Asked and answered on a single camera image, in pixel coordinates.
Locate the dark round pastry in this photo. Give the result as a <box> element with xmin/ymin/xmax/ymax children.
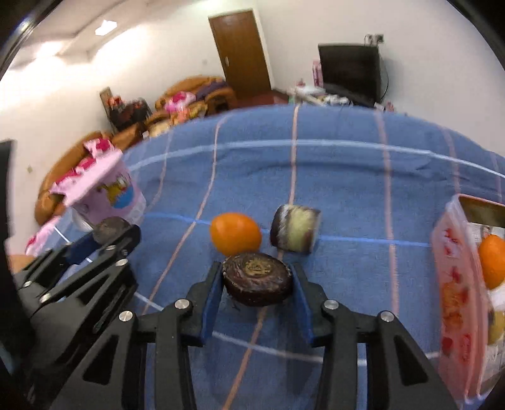
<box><xmin>222</xmin><ymin>252</ymin><xmax>294</xmax><ymax>307</ymax></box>
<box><xmin>92</xmin><ymin>216</ymin><xmax>131</xmax><ymax>246</ymax></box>

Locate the large orange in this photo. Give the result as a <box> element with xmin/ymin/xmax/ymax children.
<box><xmin>478</xmin><ymin>235</ymin><xmax>505</xmax><ymax>290</ymax></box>

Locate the pink cartoon cup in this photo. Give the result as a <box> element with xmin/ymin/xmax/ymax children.
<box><xmin>50</xmin><ymin>138</ymin><xmax>146</xmax><ymax>226</ymax></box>

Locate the pink metal tin box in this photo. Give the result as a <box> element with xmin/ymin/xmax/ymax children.
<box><xmin>431</xmin><ymin>194</ymin><xmax>504</xmax><ymax>402</ymax></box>

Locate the green-brown kiwi in tin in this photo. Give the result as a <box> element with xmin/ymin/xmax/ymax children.
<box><xmin>488</xmin><ymin>310</ymin><xmax>505</xmax><ymax>345</ymax></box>

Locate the black cluttered rack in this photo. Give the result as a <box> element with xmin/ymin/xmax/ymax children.
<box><xmin>107</xmin><ymin>96</ymin><xmax>152</xmax><ymax>132</ymax></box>

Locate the small orange on cloth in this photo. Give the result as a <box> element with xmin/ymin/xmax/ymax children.
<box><xmin>209</xmin><ymin>213</ymin><xmax>262</xmax><ymax>256</ymax></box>

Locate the pink floral cushion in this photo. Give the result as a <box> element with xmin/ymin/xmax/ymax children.
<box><xmin>163</xmin><ymin>91</ymin><xmax>196</xmax><ymax>114</ymax></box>

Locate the purple-cream cut pastry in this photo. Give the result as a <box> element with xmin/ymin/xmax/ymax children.
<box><xmin>270</xmin><ymin>204</ymin><xmax>322</xmax><ymax>255</ymax></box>

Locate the blue plaid tablecloth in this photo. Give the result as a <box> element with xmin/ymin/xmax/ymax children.
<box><xmin>124</xmin><ymin>105</ymin><xmax>504</xmax><ymax>409</ymax></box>

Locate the brown leather armchair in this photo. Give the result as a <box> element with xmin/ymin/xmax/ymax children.
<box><xmin>154</xmin><ymin>75</ymin><xmax>238</xmax><ymax>116</ymax></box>

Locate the brown wooden door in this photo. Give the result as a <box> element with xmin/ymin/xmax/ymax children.
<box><xmin>209</xmin><ymin>9</ymin><xmax>271</xmax><ymax>98</ymax></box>

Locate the white tv stand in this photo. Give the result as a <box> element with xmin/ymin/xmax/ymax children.
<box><xmin>287</xmin><ymin>85</ymin><xmax>353</xmax><ymax>107</ymax></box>

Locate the black television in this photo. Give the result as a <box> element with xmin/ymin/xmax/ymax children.
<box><xmin>318</xmin><ymin>44</ymin><xmax>382</xmax><ymax>108</ymax></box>

